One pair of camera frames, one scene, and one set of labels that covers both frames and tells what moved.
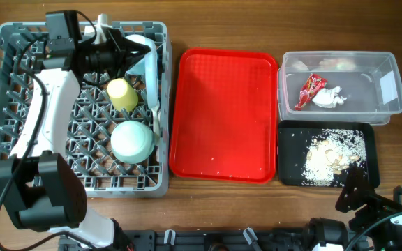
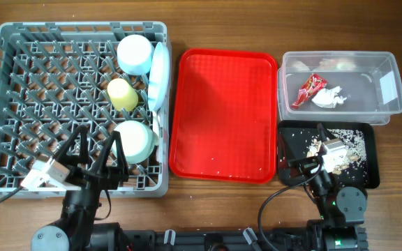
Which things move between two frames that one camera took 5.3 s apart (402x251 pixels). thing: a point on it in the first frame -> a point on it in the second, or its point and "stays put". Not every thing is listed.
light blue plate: x=151 y=67 -> x=159 y=78
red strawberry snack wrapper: x=310 y=87 stays put
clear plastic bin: x=363 y=86 stays put
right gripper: x=379 y=209 -> x=302 y=165
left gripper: x=123 y=45 -> x=103 y=177
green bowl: x=132 y=142 stays put
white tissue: x=328 y=98 stays put
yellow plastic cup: x=121 y=95 stays put
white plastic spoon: x=155 y=123 stays put
